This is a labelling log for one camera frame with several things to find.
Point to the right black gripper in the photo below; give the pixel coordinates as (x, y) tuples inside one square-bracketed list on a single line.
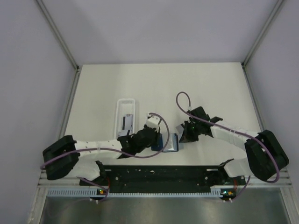
[(187, 137)]

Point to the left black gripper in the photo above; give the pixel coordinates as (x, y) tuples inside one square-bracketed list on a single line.
[(157, 131)]

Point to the white plastic basket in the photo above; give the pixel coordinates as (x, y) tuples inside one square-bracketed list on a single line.
[(124, 106)]

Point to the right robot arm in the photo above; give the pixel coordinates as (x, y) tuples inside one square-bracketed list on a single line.
[(264, 158)]

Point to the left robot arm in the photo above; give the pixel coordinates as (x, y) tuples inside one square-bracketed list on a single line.
[(69, 157)]

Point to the silver card near holder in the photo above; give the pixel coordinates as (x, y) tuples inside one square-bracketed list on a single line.
[(180, 128)]

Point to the lower cards in basket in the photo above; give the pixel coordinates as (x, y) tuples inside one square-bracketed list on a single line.
[(123, 133)]

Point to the cards in basket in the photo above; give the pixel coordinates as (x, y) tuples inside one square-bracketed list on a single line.
[(123, 133), (127, 121)]

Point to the upper cards in basket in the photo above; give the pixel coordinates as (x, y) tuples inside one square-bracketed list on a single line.
[(127, 121)]

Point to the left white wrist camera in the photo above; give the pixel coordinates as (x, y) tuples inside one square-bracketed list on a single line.
[(153, 121)]

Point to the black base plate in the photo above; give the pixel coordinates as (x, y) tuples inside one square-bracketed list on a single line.
[(165, 179)]

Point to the grey slotted cable duct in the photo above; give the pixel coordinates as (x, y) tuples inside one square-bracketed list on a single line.
[(97, 193)]

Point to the left aluminium frame post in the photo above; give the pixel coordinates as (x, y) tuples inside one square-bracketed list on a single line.
[(57, 34)]

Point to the aluminium frame post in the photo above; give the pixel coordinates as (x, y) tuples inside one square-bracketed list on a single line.
[(57, 34), (263, 32)]

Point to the right aluminium frame post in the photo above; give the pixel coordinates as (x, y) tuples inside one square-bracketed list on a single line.
[(263, 32)]

